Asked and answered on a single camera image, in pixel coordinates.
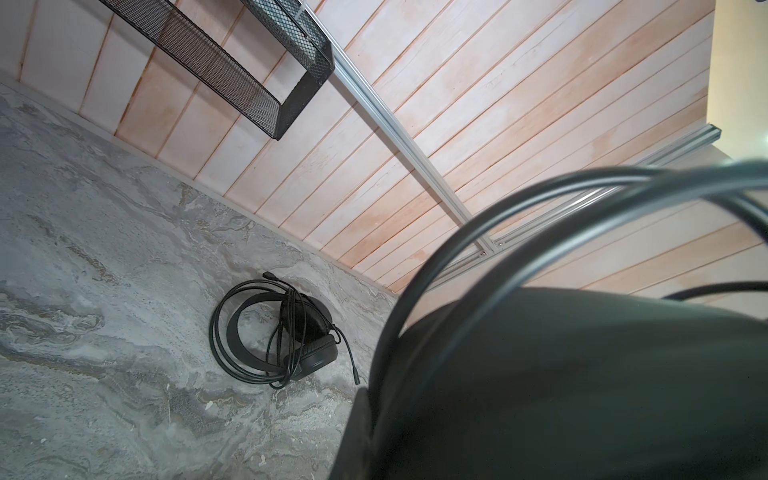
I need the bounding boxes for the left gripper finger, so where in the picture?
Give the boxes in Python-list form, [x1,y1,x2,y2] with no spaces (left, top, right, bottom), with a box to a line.
[329,388,373,480]

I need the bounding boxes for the black headphones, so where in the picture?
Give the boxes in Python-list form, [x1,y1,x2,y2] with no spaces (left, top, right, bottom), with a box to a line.
[208,272,360,390]
[360,160,767,479]

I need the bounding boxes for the black mesh wall basket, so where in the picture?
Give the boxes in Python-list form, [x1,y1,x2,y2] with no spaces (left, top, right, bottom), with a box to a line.
[98,0,336,141]

